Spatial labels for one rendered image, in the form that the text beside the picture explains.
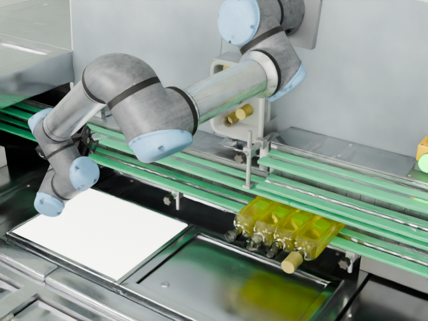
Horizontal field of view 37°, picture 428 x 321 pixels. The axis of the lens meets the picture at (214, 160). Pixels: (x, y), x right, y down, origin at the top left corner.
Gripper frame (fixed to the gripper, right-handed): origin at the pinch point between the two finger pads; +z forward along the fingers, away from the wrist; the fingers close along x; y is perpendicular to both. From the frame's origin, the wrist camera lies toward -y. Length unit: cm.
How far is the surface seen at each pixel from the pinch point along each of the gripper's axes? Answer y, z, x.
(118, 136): 0.4, 8.4, -17.9
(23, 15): -59, 81, -5
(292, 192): 58, -19, -25
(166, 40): 21.4, 28.7, -0.9
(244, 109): 44.5, 6.7, -15.6
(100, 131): -6.2, 11.1, -16.7
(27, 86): -27.7, 20.9, 0.2
